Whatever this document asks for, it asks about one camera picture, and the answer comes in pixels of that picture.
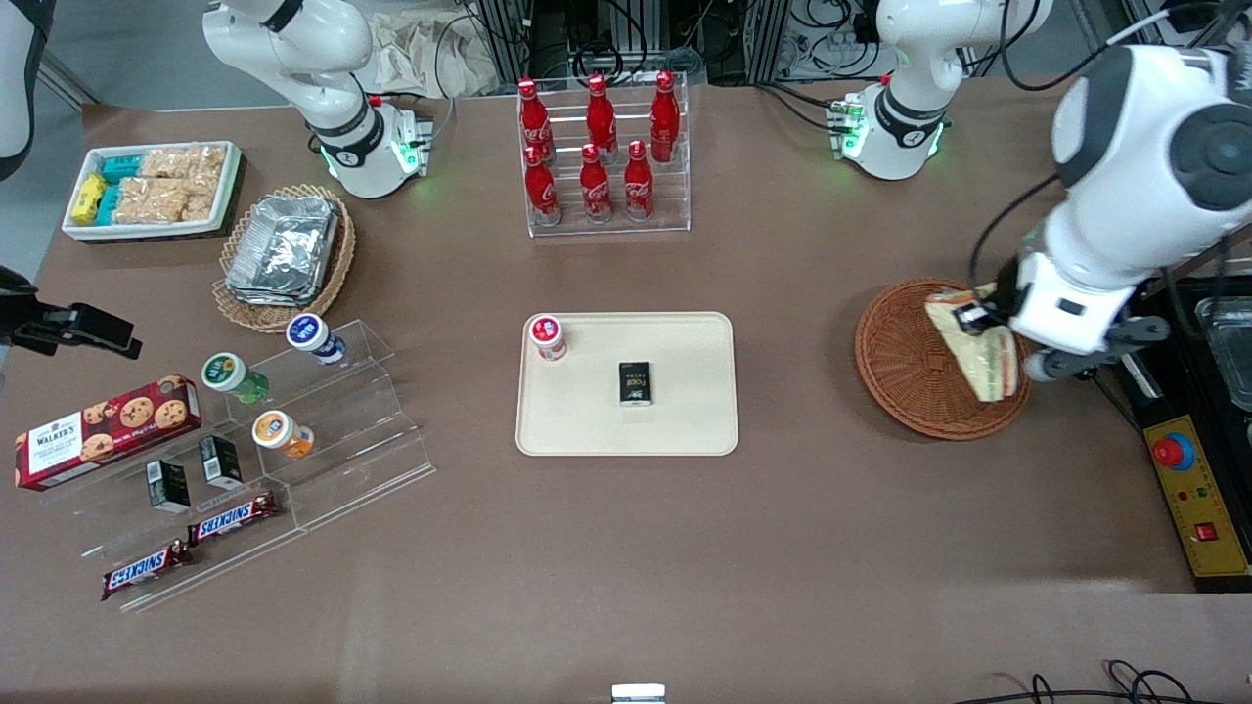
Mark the white rectangular snack bin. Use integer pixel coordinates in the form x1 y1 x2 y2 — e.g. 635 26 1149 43
61 141 244 242

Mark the red-lid small drink bottle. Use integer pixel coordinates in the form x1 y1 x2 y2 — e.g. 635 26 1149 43
528 313 569 363

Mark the clear acrylic stepped stand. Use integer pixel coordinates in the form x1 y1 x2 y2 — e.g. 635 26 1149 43
39 318 437 615

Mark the yellow snack pack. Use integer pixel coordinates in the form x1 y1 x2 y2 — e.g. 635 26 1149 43
70 173 109 226

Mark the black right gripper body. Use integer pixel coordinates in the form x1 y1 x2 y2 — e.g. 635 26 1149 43
0 265 142 359

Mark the stack of foil trays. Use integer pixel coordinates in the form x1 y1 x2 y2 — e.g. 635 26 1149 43
225 195 341 308

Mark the clear rice cracker bag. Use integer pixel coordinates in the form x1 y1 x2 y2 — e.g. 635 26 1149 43
137 145 228 183
112 176 222 224

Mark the blue-lid small drink bottle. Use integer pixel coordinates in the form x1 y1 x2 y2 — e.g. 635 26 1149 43
286 313 347 367

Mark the light woven wicker basket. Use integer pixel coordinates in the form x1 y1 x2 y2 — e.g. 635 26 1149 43
212 184 357 334

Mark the triangular sandwich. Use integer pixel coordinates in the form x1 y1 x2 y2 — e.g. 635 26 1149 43
924 286 1021 403

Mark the clear plastic container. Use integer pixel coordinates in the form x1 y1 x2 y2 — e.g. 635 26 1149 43
1194 296 1252 412

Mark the red Walkers cookie box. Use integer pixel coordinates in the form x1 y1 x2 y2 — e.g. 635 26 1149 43
14 374 202 492

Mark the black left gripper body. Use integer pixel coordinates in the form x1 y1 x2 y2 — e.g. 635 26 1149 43
990 254 1025 335

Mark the orange-lid small drink bottle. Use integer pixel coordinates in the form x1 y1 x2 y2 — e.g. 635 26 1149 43
251 410 316 461

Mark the crumpled beige cloth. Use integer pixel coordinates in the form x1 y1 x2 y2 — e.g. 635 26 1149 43
364 12 502 99

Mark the Snickers chocolate bar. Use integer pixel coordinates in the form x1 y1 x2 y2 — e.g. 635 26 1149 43
101 542 194 601
186 492 279 547

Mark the black floor cable bundle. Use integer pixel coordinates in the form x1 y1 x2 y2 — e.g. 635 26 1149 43
954 659 1233 704

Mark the yellow emergency stop box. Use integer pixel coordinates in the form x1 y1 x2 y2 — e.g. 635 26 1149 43
1142 415 1252 594

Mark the clear acrylic bottle rack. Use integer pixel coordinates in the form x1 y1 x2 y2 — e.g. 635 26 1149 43
516 72 692 239

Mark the beige plastic tray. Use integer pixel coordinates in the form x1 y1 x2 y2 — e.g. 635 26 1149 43
515 312 740 458

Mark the green-lid small drink bottle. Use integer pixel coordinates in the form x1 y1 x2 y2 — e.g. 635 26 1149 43
201 352 270 407

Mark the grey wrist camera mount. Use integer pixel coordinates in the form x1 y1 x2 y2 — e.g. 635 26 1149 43
1024 315 1171 383

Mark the red cola bottle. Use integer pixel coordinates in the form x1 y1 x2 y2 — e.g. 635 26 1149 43
579 143 613 224
624 140 655 222
650 69 681 163
517 78 557 165
586 74 618 162
523 145 562 227

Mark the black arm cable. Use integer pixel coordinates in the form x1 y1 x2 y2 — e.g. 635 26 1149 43
968 174 1062 289

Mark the round brown wicker basket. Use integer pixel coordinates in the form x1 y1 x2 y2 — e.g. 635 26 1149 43
854 279 1034 442

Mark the black equipment rack with cables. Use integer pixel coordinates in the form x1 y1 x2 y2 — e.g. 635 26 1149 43
469 0 881 87

